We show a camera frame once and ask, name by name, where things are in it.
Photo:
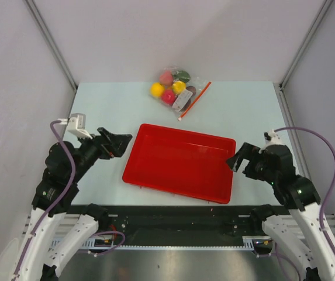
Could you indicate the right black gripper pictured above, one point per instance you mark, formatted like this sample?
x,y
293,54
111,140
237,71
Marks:
x,y
247,150

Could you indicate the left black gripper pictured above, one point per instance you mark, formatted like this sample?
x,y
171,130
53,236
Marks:
x,y
116,146

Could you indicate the yellow fake lemon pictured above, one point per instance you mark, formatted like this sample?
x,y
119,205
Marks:
x,y
156,90

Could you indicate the red fake apple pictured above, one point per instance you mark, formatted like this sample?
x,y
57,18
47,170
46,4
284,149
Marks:
x,y
168,97

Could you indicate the clear zip top bag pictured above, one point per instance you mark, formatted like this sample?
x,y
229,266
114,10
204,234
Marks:
x,y
184,102

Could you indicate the yellow fake apple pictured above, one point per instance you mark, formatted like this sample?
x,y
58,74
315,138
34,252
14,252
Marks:
x,y
178,87

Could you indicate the dark purple fake fruit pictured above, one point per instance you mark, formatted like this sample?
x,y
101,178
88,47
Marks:
x,y
192,89

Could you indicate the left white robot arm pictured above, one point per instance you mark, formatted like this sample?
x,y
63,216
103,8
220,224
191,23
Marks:
x,y
35,258

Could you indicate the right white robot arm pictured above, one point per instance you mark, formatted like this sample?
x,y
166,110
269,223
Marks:
x,y
314,257

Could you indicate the pink fake peach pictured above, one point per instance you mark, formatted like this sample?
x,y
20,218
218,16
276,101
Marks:
x,y
166,78

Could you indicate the dark green fake avocado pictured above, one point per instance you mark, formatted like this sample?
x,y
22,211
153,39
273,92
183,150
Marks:
x,y
181,75

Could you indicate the red plastic tray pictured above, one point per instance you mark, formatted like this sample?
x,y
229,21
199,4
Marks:
x,y
181,162

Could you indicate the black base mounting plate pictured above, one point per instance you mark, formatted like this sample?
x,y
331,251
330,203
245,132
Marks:
x,y
184,226

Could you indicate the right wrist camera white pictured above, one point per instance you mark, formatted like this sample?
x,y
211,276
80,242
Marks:
x,y
272,142

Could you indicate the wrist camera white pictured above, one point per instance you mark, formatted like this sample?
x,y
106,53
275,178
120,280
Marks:
x,y
272,142
76,126

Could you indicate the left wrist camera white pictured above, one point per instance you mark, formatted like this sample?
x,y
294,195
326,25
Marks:
x,y
76,126

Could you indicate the left aluminium frame post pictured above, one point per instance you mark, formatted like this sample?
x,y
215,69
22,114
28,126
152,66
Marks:
x,y
50,42

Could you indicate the aluminium frame post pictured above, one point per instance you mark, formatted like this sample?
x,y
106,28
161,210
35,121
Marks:
x,y
50,42
318,19

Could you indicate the right aluminium frame post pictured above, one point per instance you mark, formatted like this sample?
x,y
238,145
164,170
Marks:
x,y
318,19

